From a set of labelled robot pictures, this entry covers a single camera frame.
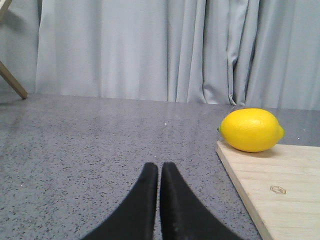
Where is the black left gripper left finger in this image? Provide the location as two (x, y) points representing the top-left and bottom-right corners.
(84, 162), (159, 240)

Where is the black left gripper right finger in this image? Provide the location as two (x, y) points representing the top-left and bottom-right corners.
(159, 162), (241, 240)

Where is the light wooden cutting board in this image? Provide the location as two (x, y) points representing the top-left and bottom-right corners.
(216, 140), (320, 240)

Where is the yellow lemon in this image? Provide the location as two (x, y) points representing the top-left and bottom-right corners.
(218, 108), (285, 153)

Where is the grey curtain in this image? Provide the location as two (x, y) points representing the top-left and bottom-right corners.
(0, 0), (320, 110)

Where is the wooden stand leg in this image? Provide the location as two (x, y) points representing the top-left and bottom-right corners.
(0, 0), (28, 100)

